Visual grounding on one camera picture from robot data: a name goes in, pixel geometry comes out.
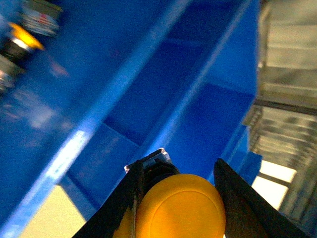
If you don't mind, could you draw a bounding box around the blue source bin with buttons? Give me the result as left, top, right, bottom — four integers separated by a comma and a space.
0, 0, 190, 238

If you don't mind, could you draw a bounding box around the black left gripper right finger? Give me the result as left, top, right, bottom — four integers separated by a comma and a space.
213, 159, 309, 238

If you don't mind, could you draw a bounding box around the empty middle blue bin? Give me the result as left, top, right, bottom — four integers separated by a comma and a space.
61, 0, 260, 219

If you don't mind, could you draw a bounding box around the orange mushroom push button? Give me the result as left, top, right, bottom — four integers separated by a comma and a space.
0, 22, 45, 66

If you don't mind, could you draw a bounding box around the yellow mushroom push button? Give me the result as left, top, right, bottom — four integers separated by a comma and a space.
116, 148, 226, 238

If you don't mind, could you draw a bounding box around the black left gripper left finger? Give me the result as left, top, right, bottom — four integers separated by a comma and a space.
74, 160, 144, 238

